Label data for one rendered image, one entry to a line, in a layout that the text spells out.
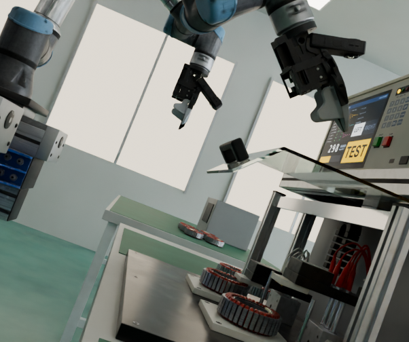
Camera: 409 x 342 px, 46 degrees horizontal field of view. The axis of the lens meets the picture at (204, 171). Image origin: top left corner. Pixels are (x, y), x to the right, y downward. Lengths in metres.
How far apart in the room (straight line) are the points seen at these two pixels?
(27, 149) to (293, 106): 4.81
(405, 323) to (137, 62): 5.04
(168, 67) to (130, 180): 1.37
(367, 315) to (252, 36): 5.36
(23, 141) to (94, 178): 4.25
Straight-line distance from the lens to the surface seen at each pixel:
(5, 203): 1.35
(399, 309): 0.96
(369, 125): 1.05
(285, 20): 0.93
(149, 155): 5.55
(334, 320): 0.91
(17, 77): 1.39
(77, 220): 5.61
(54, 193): 5.63
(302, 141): 5.90
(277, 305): 1.12
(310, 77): 0.91
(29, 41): 1.40
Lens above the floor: 0.95
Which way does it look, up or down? 4 degrees up
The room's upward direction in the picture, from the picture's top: 22 degrees clockwise
